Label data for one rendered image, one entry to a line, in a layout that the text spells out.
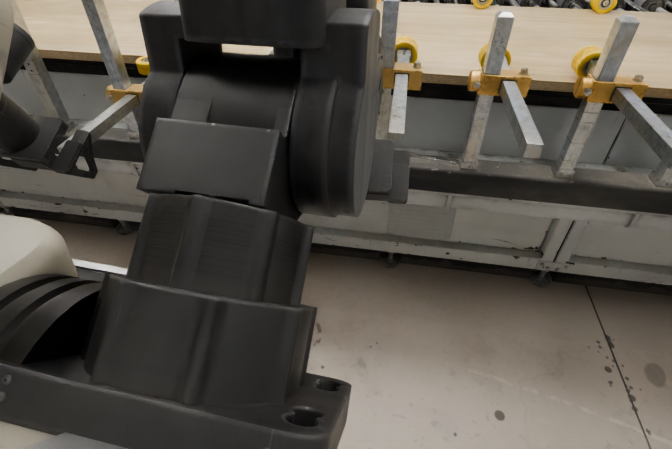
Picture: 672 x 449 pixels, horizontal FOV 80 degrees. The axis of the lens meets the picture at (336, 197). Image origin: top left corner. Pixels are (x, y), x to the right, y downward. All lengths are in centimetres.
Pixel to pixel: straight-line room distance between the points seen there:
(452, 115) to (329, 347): 91
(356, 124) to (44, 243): 15
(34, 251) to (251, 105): 11
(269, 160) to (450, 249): 156
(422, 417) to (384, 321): 36
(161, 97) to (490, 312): 163
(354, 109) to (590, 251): 171
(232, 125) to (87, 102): 159
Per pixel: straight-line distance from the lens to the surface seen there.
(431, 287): 176
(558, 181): 123
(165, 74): 21
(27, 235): 23
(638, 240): 186
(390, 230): 167
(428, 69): 124
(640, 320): 200
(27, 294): 20
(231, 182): 16
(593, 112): 117
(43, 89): 150
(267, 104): 18
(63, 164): 64
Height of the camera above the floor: 134
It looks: 39 degrees down
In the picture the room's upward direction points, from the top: straight up
